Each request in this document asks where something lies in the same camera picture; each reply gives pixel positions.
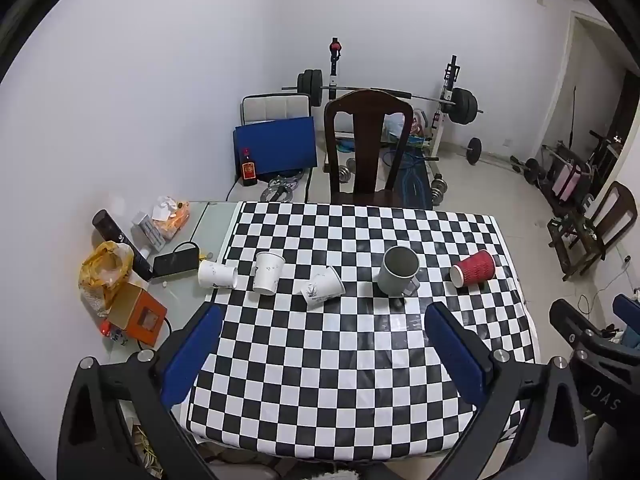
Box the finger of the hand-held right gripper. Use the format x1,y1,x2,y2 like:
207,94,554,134
548,299,617,357
613,293,640,350

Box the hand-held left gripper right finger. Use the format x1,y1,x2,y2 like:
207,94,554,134
424,301,589,480

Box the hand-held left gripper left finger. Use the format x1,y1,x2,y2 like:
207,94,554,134
56,303,224,480

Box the white paper cup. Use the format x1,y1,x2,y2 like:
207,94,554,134
300,265,347,310
197,260,239,290
252,251,286,296

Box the red ribbed paper cup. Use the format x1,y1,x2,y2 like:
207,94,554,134
448,249,497,289

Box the orange cardboard box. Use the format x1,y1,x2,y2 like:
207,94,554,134
106,282,168,346

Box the red blue small packet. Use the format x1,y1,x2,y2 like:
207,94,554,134
99,320,132,346

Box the black power adapter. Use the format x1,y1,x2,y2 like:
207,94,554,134
152,241,201,279

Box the brown wooden chair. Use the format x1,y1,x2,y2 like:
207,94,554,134
547,181,639,282

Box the grey ceramic mug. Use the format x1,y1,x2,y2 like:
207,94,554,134
375,245,422,299

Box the yellow plastic bag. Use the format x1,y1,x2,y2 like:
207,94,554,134
77,241,135,317

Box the black white checkered tablecloth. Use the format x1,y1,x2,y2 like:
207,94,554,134
186,201,544,462

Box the white small box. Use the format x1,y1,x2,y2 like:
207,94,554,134
131,212,166,251

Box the orange tissue pack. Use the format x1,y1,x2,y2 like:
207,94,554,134
149,195,191,241

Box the black cylindrical bottle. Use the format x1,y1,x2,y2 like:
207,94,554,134
92,208,154,282

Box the pink bag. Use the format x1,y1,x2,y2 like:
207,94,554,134
552,162,582,200

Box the black exercise machine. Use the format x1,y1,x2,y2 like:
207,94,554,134
542,129,627,211

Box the chrome weight plates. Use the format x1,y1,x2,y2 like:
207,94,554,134
260,172,304,204

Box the dark bottle red label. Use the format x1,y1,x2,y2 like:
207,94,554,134
239,147,258,187

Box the short barbell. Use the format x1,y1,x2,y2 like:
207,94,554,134
465,136,552,184

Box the dark wooden chair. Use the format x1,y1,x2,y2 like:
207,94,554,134
323,88,432,210

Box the blue board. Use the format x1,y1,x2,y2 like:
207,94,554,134
232,116,319,177

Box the clear plastic bag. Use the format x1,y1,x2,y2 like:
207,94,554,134
382,112,427,142

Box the long barbell black plates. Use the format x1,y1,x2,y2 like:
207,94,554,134
281,68,485,126

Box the white padded bench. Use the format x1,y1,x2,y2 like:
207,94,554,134
240,93,312,126

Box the yellow cord bundle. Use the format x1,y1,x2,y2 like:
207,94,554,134
132,424,164,479

